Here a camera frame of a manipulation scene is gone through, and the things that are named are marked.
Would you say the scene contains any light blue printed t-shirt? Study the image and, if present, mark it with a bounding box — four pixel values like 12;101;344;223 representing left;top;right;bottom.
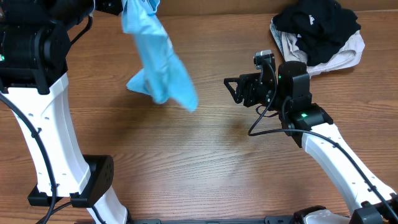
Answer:
121;0;198;112

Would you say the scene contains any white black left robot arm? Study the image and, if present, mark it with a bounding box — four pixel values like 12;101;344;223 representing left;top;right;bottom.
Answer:
1;0;132;223

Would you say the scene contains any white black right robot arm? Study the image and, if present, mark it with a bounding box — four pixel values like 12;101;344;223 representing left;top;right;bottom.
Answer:
224;50;397;223

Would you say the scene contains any beige folded garment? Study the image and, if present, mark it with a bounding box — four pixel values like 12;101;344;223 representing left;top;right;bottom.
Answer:
279;31;365;77

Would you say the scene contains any grey blue folded garment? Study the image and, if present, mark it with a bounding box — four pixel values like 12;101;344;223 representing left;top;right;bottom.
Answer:
270;21;284;57

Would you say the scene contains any black crumpled garment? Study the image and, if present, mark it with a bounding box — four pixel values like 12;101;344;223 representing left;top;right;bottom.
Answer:
273;0;361;67

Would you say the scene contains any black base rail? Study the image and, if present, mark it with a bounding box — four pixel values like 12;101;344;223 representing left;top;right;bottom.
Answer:
127;215;295;224

